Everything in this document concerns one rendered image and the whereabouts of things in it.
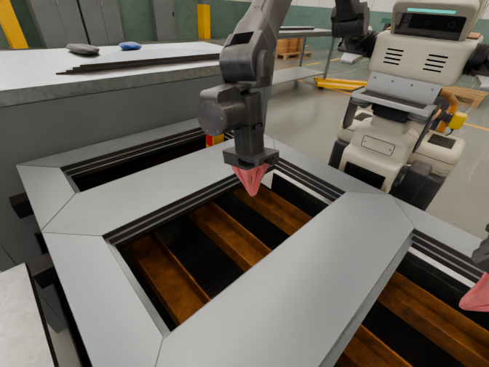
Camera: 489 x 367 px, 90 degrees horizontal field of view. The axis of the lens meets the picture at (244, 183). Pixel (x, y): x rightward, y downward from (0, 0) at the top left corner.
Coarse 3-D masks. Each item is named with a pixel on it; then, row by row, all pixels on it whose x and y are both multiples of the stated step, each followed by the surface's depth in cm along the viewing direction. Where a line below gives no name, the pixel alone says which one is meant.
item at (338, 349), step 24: (144, 144) 86; (168, 144) 91; (72, 168) 73; (96, 168) 77; (288, 168) 81; (216, 192) 70; (336, 192) 71; (144, 216) 57; (168, 216) 61; (120, 240) 55; (408, 240) 58; (432, 240) 57; (120, 264) 48; (456, 264) 55; (360, 312) 43; (336, 360) 38
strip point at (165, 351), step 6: (162, 342) 36; (162, 348) 36; (168, 348) 36; (162, 354) 35; (168, 354) 35; (162, 360) 35; (168, 360) 35; (174, 360) 35; (156, 366) 34; (162, 366) 34; (168, 366) 34; (174, 366) 34; (180, 366) 34
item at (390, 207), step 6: (348, 192) 69; (354, 192) 69; (360, 192) 70; (360, 198) 67; (366, 198) 68; (372, 198) 68; (378, 198) 68; (384, 198) 68; (372, 204) 66; (378, 204) 66; (384, 204) 66; (390, 204) 66; (396, 204) 66; (384, 210) 64; (390, 210) 64; (396, 210) 64; (402, 210) 64; (396, 216) 62; (402, 216) 62; (408, 222) 61
